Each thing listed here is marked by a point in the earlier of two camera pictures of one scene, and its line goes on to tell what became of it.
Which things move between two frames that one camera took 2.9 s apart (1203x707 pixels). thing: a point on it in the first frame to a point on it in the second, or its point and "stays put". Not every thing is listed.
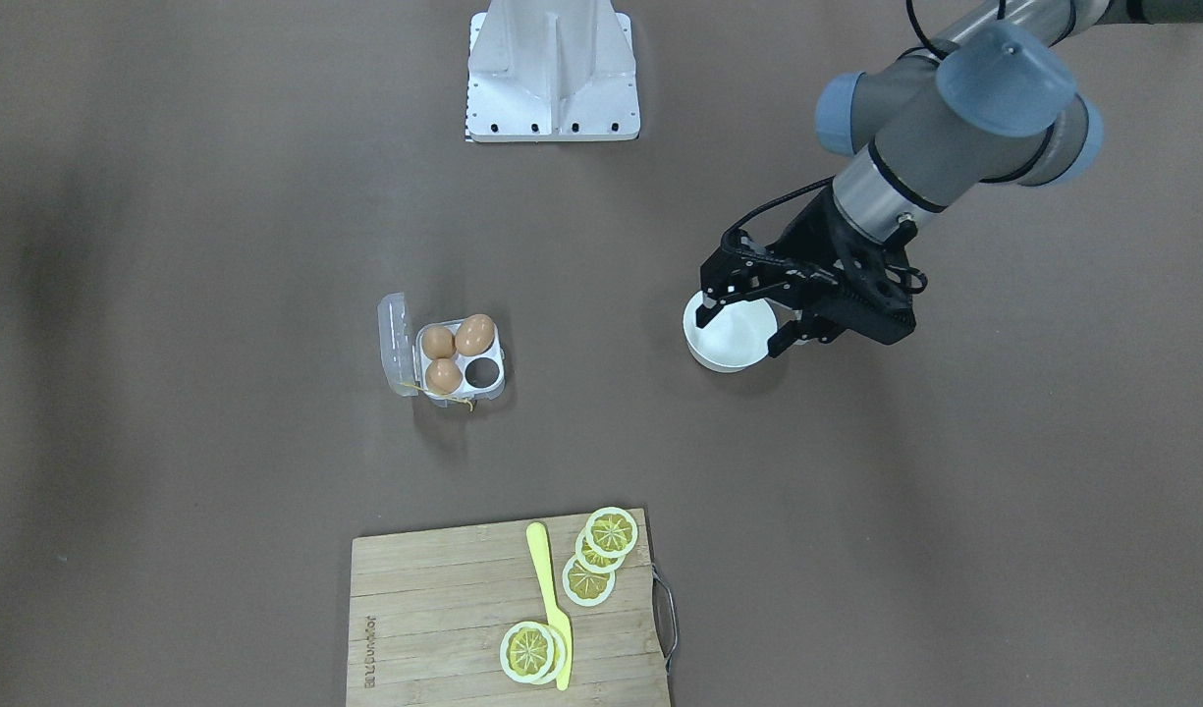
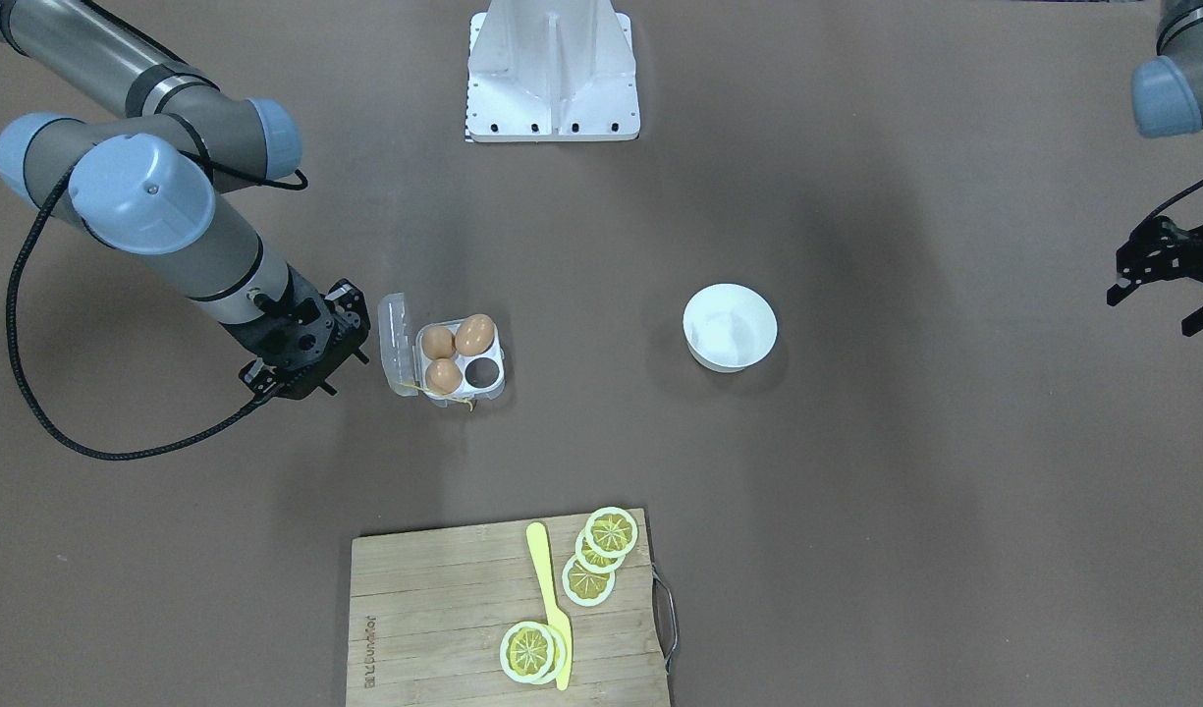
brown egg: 473,335 stays put
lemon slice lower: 584,587 stays put
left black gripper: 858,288 to 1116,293
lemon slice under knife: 560,652 stays put
